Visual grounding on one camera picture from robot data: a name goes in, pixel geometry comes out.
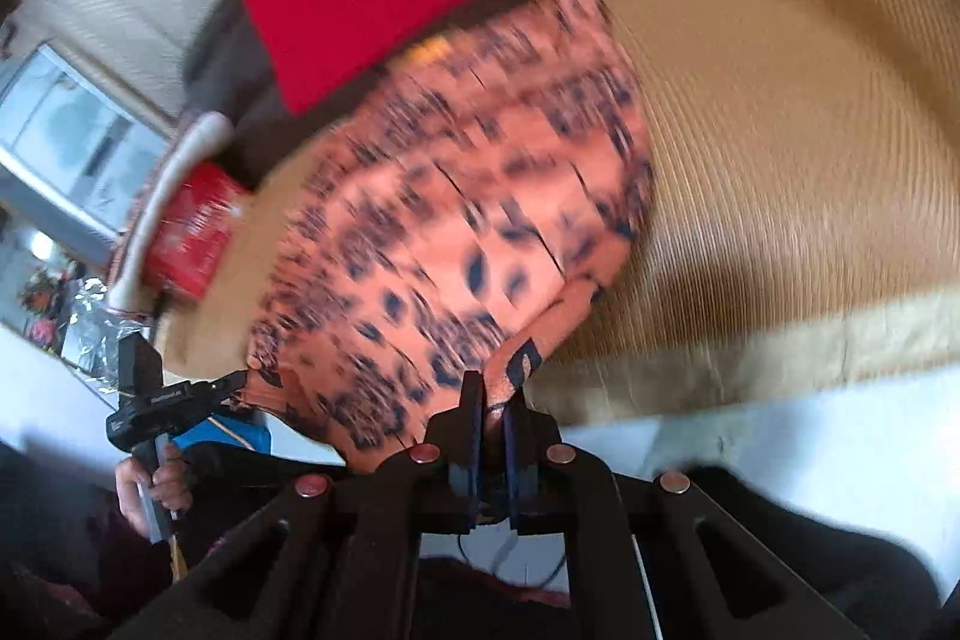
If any orange black floral garment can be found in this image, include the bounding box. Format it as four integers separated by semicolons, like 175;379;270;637
239;0;652;471

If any person's left hand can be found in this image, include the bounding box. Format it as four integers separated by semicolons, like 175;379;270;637
114;442;192;537

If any orange artificial flower bouquet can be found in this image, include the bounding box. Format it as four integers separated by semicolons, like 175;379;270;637
18;268;82;354

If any red gift box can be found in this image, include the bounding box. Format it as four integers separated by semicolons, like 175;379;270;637
143;161;251;302

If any white floral air conditioner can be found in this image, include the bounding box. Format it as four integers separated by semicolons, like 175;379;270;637
2;44;169;268

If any folded maroon white quilt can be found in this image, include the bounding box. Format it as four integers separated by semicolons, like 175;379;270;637
106;110;235;314

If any dark brown leather sofa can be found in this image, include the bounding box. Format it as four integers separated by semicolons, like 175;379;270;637
182;0;386;191

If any woven bamboo seat mat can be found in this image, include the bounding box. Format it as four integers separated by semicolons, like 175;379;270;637
160;0;958;422

